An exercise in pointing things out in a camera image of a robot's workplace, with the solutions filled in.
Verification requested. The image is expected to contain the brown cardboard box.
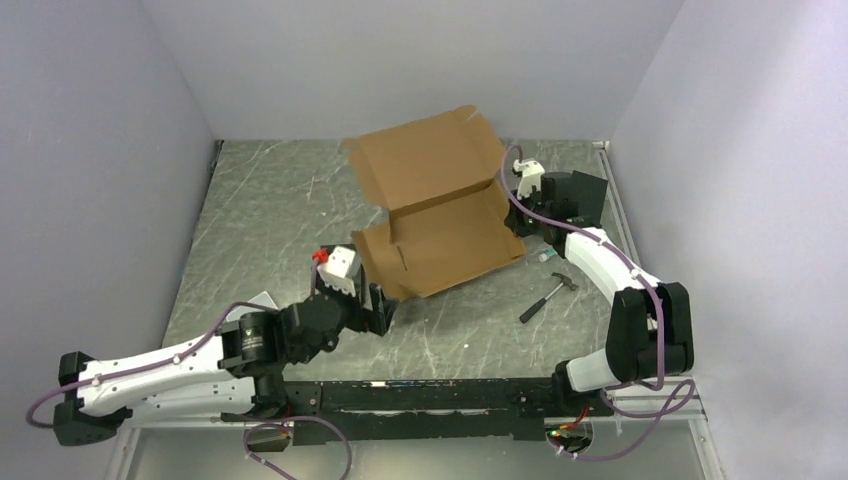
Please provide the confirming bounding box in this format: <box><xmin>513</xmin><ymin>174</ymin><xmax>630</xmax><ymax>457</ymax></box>
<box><xmin>344</xmin><ymin>105</ymin><xmax>526</xmax><ymax>300</ymax></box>

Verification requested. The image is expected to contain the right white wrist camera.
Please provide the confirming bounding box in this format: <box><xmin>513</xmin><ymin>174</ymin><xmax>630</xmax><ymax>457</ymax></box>
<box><xmin>512</xmin><ymin>158</ymin><xmax>546</xmax><ymax>200</ymax></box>

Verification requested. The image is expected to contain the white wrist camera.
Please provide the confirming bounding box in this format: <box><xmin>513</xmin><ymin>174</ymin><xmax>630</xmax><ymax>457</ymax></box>
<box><xmin>512</xmin><ymin>158</ymin><xmax>546</xmax><ymax>200</ymax></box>
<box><xmin>310</xmin><ymin>245</ymin><xmax>361</xmax><ymax>297</ymax></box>

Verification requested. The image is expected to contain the silver metal tin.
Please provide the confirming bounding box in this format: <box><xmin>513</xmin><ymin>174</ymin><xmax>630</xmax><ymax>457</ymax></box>
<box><xmin>249</xmin><ymin>291</ymin><xmax>279</xmax><ymax>310</ymax></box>

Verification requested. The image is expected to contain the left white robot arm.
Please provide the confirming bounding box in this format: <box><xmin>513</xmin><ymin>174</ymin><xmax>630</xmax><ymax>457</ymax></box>
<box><xmin>49</xmin><ymin>283</ymin><xmax>398</xmax><ymax>446</ymax></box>

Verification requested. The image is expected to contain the black square box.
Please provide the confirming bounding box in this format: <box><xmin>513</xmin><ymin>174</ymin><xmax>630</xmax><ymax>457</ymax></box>
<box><xmin>571</xmin><ymin>170</ymin><xmax>608</xmax><ymax>228</ymax></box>

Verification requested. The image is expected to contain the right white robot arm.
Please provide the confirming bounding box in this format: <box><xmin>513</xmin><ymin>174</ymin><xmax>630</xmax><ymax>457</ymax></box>
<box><xmin>504</xmin><ymin>160</ymin><xmax>694</xmax><ymax>415</ymax></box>

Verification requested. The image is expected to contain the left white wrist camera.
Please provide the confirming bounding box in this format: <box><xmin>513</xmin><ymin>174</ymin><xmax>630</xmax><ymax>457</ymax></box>
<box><xmin>310</xmin><ymin>245</ymin><xmax>361</xmax><ymax>297</ymax></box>

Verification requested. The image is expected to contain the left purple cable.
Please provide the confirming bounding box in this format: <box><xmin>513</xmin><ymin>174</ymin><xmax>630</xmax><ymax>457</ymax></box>
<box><xmin>25</xmin><ymin>261</ymin><xmax>354</xmax><ymax>480</ymax></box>

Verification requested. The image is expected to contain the white green glue stick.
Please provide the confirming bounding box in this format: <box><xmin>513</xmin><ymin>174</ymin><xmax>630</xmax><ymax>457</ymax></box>
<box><xmin>538</xmin><ymin>249</ymin><xmax>558</xmax><ymax>263</ymax></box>

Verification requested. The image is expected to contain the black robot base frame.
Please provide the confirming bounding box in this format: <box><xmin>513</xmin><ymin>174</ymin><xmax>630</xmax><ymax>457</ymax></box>
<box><xmin>218</xmin><ymin>370</ymin><xmax>591</xmax><ymax>446</ymax></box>

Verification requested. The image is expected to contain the black handled claw hammer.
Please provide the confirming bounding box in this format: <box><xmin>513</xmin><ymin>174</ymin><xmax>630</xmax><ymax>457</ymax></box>
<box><xmin>519</xmin><ymin>272</ymin><xmax>578</xmax><ymax>324</ymax></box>

